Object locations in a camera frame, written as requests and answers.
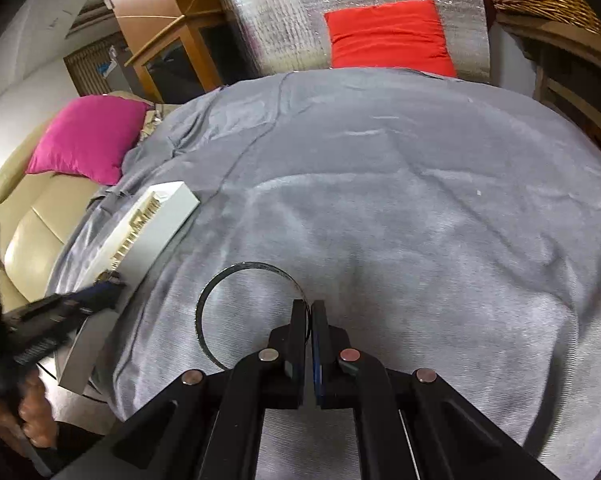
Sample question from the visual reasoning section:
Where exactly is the thin black hoop bangle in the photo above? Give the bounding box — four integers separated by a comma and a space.
194, 261, 311, 370

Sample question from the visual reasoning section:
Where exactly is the beige hair claw clip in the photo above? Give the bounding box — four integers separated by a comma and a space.
110, 192, 160, 271

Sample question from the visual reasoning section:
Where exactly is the left human hand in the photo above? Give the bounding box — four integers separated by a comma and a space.
0, 368, 58, 456

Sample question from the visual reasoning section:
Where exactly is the white rectangular tray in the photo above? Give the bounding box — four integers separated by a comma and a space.
56, 181, 200, 394

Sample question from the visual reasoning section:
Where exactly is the grey bed blanket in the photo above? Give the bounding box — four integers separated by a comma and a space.
49, 68, 601, 479

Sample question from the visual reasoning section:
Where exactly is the magenta pillow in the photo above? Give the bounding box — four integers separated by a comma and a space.
26, 96, 150, 186

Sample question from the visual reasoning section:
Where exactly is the red pillow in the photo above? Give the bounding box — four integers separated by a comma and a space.
323, 0, 457, 77

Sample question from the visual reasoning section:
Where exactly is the silver foil insulation panel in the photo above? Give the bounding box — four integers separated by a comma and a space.
222, 0, 491, 82

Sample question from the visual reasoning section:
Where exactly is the wooden cabinet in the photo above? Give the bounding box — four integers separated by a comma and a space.
108, 0, 245, 103

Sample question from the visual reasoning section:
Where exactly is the wooden shelf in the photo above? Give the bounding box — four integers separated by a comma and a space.
496, 12, 601, 151

